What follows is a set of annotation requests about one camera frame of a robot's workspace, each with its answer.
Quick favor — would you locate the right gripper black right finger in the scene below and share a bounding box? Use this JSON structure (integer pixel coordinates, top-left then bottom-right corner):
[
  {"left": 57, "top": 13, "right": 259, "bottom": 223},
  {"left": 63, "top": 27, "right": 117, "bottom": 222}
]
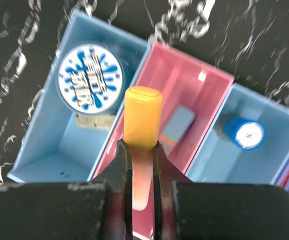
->
[{"left": 153, "top": 142, "right": 190, "bottom": 240}]

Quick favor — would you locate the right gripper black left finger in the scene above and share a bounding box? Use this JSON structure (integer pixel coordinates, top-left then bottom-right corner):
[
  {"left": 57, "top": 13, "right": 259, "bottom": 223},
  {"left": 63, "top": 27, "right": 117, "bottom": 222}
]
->
[{"left": 91, "top": 139, "right": 133, "bottom": 240}]

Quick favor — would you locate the grey marker with blue cap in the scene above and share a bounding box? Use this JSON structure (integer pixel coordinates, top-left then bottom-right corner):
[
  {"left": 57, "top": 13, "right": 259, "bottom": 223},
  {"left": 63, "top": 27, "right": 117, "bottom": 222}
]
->
[{"left": 158, "top": 105, "right": 196, "bottom": 156}]

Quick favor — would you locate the sky blue bin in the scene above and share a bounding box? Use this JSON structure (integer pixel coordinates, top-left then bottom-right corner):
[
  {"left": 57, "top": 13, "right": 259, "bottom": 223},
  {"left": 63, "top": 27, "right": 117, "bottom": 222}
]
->
[{"left": 186, "top": 83, "right": 289, "bottom": 184}]

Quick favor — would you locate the orange pink highlighter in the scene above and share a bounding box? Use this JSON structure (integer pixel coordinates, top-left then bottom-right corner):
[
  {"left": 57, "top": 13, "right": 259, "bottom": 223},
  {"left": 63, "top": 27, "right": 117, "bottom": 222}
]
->
[{"left": 123, "top": 86, "right": 163, "bottom": 211}]

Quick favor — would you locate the small white eraser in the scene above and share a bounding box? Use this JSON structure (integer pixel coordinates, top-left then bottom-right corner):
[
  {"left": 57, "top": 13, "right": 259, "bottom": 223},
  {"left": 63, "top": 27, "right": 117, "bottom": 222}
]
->
[{"left": 75, "top": 114, "right": 116, "bottom": 131}]

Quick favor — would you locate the blue ink bottle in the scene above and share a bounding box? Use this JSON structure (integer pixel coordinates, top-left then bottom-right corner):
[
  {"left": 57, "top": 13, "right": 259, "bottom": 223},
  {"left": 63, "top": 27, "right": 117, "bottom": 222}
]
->
[{"left": 57, "top": 42, "right": 129, "bottom": 115}]

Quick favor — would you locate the red pen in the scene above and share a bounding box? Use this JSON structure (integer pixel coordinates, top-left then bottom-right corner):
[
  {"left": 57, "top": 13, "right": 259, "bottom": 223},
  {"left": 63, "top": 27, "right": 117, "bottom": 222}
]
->
[{"left": 280, "top": 169, "right": 289, "bottom": 188}]

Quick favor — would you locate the black marble pattern mat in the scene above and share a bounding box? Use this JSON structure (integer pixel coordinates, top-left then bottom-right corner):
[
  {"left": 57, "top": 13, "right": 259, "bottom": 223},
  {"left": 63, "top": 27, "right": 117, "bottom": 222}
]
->
[{"left": 0, "top": 0, "right": 289, "bottom": 185}]

